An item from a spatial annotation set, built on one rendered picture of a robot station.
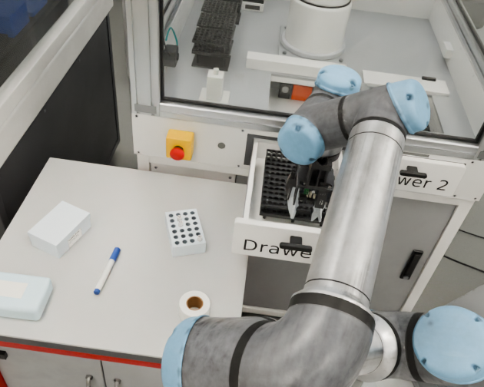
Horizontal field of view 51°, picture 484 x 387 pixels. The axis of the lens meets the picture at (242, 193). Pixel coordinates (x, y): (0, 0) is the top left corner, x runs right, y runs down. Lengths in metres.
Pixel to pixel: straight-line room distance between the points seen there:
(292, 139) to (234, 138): 0.66
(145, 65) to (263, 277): 0.91
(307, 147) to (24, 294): 0.73
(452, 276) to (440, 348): 1.67
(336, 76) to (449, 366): 0.49
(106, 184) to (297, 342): 1.05
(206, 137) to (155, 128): 0.14
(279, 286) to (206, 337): 1.33
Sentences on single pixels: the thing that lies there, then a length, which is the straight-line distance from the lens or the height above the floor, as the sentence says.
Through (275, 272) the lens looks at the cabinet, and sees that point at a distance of 1.85.
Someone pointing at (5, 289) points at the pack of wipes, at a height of 0.81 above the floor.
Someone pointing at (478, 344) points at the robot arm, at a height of 1.11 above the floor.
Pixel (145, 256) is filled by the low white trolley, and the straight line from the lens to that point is 1.30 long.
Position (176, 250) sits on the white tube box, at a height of 0.78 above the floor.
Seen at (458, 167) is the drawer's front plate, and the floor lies 0.93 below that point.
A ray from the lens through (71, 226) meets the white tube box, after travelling 1.32.
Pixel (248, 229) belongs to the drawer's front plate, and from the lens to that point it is 1.17.
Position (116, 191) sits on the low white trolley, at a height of 0.76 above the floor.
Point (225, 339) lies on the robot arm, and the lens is 0.58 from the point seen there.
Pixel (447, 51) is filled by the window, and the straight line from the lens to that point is 1.33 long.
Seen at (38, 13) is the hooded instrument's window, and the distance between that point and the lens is 1.72.
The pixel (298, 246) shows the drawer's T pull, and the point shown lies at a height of 0.91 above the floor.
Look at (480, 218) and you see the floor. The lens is 2.89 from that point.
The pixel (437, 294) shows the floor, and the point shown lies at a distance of 2.43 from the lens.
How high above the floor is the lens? 1.77
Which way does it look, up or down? 43 degrees down
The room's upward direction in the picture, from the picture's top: 8 degrees clockwise
